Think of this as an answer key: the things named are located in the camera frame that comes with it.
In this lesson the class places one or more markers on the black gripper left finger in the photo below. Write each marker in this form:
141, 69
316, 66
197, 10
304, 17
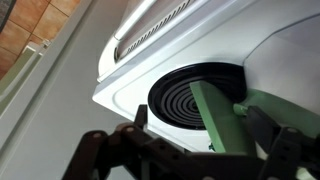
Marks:
100, 150

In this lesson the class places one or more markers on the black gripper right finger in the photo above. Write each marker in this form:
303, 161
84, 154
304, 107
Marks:
283, 153

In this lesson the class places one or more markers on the green bin lid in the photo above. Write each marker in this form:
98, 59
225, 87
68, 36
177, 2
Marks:
220, 120

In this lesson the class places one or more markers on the black coil burner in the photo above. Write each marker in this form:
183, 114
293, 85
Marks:
173, 100

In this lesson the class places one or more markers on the white electric stove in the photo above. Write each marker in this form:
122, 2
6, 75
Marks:
200, 43

